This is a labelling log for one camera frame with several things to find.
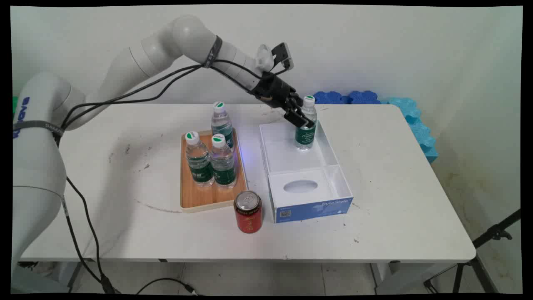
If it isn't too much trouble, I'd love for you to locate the water bottle with green label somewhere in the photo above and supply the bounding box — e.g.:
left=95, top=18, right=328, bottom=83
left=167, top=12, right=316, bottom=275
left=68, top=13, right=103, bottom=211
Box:
left=209, top=133, right=237, bottom=190
left=211, top=101, right=235, bottom=151
left=184, top=131, right=215, bottom=188
left=295, top=95, right=318, bottom=151

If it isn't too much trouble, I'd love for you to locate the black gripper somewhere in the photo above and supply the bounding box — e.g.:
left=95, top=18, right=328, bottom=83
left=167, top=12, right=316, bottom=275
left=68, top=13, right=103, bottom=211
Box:
left=251, top=72, right=316, bottom=130

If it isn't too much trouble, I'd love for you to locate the black floor cable with connector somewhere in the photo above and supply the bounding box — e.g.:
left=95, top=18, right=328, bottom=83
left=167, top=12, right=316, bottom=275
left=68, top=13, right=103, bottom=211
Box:
left=135, top=277, right=201, bottom=296

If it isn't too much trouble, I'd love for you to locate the black strap on forearm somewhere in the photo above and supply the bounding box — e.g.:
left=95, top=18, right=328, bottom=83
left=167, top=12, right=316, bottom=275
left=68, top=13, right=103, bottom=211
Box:
left=202, top=35, right=223, bottom=69

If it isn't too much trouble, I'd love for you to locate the white table leg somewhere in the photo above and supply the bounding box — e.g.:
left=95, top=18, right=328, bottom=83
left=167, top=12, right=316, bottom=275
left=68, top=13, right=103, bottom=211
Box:
left=370, top=262, right=458, bottom=295

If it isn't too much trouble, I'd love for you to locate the black cable to floor plug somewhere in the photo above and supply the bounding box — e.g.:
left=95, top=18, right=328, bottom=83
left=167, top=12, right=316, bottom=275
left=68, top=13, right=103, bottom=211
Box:
left=62, top=177, right=122, bottom=295

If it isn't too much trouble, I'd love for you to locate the grey table leg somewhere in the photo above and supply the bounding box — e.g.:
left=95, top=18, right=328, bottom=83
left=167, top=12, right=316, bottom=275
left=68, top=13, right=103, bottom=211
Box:
left=67, top=262, right=85, bottom=292

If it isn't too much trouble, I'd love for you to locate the dark blue foam mat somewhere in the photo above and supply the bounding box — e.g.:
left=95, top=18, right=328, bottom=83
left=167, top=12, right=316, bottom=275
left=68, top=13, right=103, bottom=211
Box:
left=312, top=90, right=382, bottom=105

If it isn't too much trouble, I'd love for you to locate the black strap on arm base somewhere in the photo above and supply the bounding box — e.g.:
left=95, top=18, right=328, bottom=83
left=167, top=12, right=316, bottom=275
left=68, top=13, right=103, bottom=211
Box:
left=13, top=120, right=65, bottom=139

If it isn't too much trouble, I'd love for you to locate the black tripod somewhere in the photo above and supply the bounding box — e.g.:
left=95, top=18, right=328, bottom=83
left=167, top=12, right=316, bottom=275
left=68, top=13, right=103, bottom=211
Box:
left=423, top=208, right=521, bottom=294

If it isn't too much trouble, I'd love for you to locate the white and blue cardboard box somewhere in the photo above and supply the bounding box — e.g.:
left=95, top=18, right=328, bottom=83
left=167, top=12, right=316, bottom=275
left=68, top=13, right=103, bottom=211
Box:
left=259, top=119, right=354, bottom=224

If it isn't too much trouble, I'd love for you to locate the wooden tray with cream rim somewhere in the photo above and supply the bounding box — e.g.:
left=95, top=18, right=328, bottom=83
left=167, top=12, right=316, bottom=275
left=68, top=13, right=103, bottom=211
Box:
left=179, top=128, right=249, bottom=213

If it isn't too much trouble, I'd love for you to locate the red drink can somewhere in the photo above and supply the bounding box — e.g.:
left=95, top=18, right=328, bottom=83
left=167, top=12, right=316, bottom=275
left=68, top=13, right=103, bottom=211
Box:
left=233, top=190, right=263, bottom=234

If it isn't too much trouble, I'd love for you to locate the light blue foam mat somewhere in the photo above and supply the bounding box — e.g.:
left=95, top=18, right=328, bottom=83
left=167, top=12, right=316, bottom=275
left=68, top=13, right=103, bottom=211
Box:
left=380, top=97, right=439, bottom=164

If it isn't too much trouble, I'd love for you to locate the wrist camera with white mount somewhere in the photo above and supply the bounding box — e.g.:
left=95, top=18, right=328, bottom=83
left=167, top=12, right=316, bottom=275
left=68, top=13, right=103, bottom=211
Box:
left=256, top=42, right=294, bottom=72

